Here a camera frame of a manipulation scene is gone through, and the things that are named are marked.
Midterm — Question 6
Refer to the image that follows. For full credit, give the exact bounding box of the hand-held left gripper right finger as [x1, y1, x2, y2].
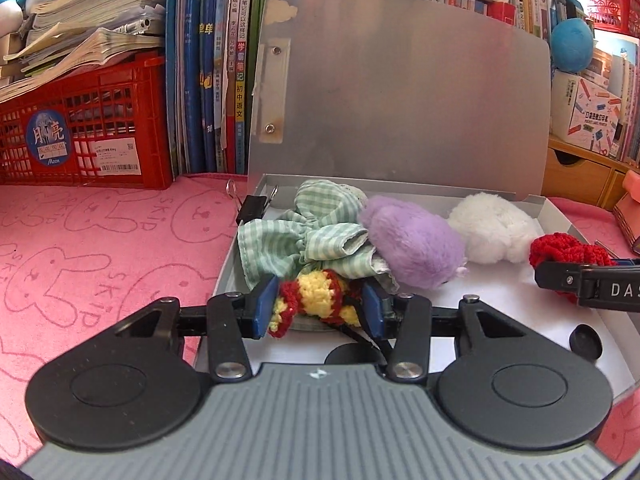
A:
[361, 280, 551, 382]

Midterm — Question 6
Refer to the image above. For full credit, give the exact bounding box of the red crocheted scrunchie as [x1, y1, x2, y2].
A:
[529, 232, 618, 303]

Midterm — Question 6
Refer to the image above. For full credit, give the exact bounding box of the purple plush toy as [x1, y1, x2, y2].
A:
[357, 196, 468, 290]

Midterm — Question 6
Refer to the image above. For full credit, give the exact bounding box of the yellow red crocheted hair tie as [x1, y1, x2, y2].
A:
[267, 269, 388, 361]

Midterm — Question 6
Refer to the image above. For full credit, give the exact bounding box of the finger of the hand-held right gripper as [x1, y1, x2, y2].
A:
[534, 260, 585, 306]

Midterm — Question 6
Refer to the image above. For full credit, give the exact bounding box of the wooden drawer unit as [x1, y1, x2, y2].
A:
[542, 134, 628, 212]

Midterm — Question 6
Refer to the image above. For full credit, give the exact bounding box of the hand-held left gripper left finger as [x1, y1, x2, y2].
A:
[114, 274, 280, 385]

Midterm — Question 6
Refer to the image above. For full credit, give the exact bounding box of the black binder clip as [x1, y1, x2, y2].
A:
[226, 178, 280, 226]

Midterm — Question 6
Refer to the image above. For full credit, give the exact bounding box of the white printed cardboard box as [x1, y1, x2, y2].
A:
[550, 70, 632, 153]

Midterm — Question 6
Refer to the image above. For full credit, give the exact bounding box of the silver flip-lid box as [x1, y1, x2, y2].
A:
[192, 0, 633, 406]

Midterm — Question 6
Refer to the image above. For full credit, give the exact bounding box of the row of blue workbooks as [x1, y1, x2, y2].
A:
[167, 0, 261, 176]

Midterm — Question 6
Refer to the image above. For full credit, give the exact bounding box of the black round cap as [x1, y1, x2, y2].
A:
[325, 344, 383, 366]

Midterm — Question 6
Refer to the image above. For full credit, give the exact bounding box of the stack of worn paperback books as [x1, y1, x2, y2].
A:
[0, 0, 168, 103]

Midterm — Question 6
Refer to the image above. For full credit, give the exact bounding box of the pink rabbit print mat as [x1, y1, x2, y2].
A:
[0, 172, 640, 466]

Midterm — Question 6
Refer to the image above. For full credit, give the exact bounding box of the red mesh storage basket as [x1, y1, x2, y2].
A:
[582, 0, 640, 38]

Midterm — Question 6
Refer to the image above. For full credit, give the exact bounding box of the large blue plush toy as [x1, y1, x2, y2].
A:
[515, 0, 597, 75]

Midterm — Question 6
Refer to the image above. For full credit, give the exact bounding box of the white fluffy scrunchie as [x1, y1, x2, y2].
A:
[447, 192, 545, 266]

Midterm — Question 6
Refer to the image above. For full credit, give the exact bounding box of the black suction cup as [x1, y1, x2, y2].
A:
[570, 325, 602, 361]

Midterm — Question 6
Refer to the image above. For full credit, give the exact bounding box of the row of upright textbooks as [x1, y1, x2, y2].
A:
[507, 0, 640, 166]

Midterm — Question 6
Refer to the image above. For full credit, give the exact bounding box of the red plastic basket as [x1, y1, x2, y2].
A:
[0, 50, 175, 191]

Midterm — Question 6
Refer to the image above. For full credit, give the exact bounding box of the green checked scrunchie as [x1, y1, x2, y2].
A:
[237, 179, 398, 291]

